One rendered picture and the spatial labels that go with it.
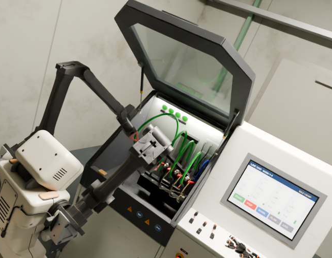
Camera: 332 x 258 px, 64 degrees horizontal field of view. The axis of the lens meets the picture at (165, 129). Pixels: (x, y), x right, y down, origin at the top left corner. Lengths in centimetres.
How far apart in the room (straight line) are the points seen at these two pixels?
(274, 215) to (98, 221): 110
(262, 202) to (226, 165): 29
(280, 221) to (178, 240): 59
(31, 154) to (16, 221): 24
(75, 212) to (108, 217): 81
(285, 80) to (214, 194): 253
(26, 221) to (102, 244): 97
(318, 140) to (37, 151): 341
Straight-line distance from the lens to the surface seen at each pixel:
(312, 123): 389
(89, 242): 206
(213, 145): 192
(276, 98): 395
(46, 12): 282
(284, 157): 168
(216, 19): 446
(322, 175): 171
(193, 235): 159
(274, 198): 170
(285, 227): 174
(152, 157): 81
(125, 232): 182
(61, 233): 105
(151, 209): 164
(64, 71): 122
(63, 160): 104
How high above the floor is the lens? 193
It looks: 20 degrees down
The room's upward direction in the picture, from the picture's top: 23 degrees clockwise
